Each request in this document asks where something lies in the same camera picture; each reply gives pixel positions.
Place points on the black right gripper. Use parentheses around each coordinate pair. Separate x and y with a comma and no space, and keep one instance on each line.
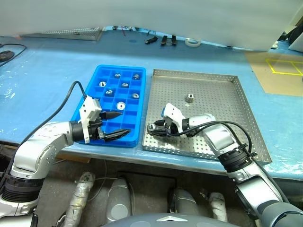
(171,129)

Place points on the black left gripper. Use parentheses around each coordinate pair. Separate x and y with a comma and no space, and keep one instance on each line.
(95,132)

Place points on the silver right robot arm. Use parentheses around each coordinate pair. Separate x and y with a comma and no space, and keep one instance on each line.
(220,137)

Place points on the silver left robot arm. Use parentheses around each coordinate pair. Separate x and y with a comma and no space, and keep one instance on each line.
(47,139)

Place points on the blue compartment tray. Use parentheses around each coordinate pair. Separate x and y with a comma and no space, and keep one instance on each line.
(132,123)

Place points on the perforated metal tray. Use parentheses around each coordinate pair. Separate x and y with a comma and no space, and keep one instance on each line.
(213,94)
(78,33)

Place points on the dark grey rounded shell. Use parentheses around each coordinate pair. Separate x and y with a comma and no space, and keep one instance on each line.
(118,201)
(185,202)

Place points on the black gripper finger spare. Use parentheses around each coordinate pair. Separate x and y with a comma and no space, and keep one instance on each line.
(174,40)
(151,40)
(163,40)

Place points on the white tape roll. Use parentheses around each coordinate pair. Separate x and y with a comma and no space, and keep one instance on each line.
(193,42)

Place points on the grey robot torso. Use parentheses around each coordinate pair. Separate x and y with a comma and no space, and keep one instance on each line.
(165,221)

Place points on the brown cardboard sheet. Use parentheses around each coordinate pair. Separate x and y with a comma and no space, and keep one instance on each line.
(272,82)

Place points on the yellow tape marking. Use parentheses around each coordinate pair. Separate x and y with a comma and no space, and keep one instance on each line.
(271,65)

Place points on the black round pad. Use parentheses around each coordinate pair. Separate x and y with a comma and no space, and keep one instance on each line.
(4,55)

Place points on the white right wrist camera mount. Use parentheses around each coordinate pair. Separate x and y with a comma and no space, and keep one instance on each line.
(174,113)

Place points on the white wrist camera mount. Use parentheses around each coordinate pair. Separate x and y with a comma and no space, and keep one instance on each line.
(174,113)
(91,106)

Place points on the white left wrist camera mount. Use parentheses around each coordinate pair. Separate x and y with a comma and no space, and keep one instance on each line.
(91,106)

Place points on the white wrapped post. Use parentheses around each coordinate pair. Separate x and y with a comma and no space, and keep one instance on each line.
(81,196)
(217,205)

